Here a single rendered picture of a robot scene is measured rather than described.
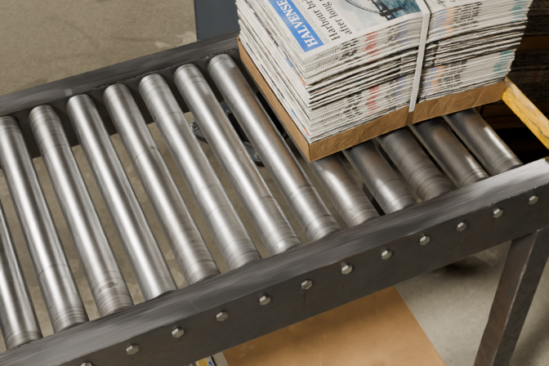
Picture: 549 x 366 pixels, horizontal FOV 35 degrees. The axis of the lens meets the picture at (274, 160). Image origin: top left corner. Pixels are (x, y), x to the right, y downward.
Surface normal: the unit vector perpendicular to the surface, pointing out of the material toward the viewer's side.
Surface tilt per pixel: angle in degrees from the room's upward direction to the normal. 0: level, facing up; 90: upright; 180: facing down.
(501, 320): 90
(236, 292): 0
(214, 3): 90
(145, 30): 0
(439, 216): 0
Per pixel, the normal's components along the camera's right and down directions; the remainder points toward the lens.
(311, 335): 0.00, -0.69
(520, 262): -0.91, 0.30
